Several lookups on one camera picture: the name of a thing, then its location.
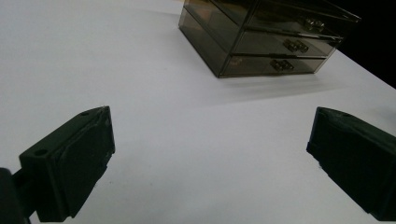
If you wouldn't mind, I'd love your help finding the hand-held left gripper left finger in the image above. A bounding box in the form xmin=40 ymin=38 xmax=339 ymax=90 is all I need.
xmin=18 ymin=105 xmax=116 ymax=223

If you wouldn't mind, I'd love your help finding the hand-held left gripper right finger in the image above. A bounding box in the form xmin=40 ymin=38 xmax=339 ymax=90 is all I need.
xmin=305 ymin=106 xmax=396 ymax=222

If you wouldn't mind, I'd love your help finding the smoky clear drawer box casing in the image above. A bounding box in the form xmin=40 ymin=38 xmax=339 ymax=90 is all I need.
xmin=177 ymin=0 xmax=362 ymax=78

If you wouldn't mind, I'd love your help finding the white table cover sheet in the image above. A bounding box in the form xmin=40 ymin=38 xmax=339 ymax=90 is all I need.
xmin=0 ymin=0 xmax=396 ymax=224

